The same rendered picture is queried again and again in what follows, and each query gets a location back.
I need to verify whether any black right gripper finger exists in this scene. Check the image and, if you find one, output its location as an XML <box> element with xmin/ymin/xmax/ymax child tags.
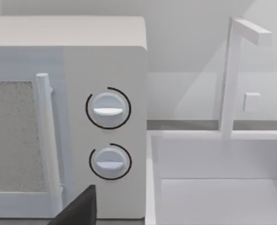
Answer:
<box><xmin>47</xmin><ymin>184</ymin><xmax>97</xmax><ymax>225</ymax></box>

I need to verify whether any pale microwave knob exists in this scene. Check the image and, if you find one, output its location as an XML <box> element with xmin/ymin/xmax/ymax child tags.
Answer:
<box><xmin>94</xmin><ymin>148</ymin><xmax>127</xmax><ymax>177</ymax></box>
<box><xmin>91</xmin><ymin>91</ymin><xmax>126</xmax><ymax>125</ymax></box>

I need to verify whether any microwave door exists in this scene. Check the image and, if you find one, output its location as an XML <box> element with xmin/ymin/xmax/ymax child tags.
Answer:
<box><xmin>0</xmin><ymin>46</ymin><xmax>70</xmax><ymax>211</ymax></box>

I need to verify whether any white sink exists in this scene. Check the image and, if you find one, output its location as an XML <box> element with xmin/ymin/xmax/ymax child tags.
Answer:
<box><xmin>145</xmin><ymin>129</ymin><xmax>277</xmax><ymax>225</ymax></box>

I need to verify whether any pale microwave oven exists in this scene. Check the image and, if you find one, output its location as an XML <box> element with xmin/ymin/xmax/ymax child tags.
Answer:
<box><xmin>0</xmin><ymin>15</ymin><xmax>148</xmax><ymax>220</ymax></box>

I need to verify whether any tall white tap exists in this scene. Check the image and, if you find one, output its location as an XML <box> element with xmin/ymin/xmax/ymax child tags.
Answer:
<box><xmin>219</xmin><ymin>16</ymin><xmax>272</xmax><ymax>139</ymax></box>

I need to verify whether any microwave door handle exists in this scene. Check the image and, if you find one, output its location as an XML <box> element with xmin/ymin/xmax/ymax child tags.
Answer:
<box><xmin>36</xmin><ymin>73</ymin><xmax>64</xmax><ymax>211</ymax></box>

